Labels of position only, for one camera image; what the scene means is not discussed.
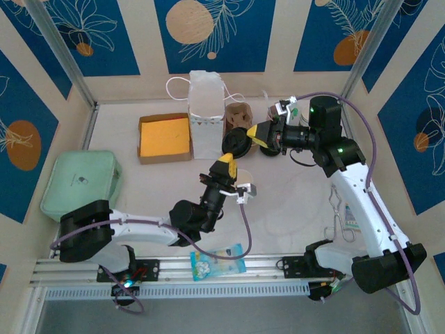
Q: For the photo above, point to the mint green zip case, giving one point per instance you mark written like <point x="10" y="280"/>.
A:
<point x="80" y="181"/>

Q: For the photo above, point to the yellow napkin stack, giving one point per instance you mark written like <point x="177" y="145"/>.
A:
<point x="165" y="135"/>

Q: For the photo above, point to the small printed sachet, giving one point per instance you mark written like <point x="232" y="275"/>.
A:
<point x="351" y="217"/>

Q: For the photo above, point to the aluminium frame post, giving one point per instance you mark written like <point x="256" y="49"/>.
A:
<point x="373" y="45"/>
<point x="58" y="41"/>

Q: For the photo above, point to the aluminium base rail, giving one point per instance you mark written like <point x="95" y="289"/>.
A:
<point x="264" y="269"/>

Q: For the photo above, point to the black cup lid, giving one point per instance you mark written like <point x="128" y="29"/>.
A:
<point x="236" y="142"/>

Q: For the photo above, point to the brown cardboard napkin box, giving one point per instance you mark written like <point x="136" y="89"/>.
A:
<point x="167" y="159"/>

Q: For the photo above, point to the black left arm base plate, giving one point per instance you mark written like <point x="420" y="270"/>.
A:
<point x="149" y="269"/>

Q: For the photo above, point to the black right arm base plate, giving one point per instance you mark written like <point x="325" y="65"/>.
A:
<point x="292" y="268"/>

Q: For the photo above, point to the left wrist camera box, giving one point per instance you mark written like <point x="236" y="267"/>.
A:
<point x="247" y="195"/>

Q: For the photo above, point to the white straw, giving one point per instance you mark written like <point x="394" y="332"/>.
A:
<point x="266" y="99"/>

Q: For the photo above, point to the blue wet wipes packet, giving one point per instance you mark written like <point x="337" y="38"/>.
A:
<point x="217" y="261"/>

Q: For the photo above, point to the aluminium table side rail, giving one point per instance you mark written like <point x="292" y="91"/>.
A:
<point x="91" y="125"/>
<point x="347" y="118"/>

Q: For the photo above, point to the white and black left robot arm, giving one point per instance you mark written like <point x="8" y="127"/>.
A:
<point x="139" y="226"/>

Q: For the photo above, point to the white paper carry bag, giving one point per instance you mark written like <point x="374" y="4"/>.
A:
<point x="206" y="139"/>

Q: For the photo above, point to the green and white stirrer packets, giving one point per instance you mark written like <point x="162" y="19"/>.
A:
<point x="295" y="111"/>

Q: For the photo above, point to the black controller board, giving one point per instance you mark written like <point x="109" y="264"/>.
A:
<point x="314" y="292"/>
<point x="133" y="290"/>

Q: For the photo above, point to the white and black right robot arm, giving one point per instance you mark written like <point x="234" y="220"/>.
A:
<point x="365" y="208"/>

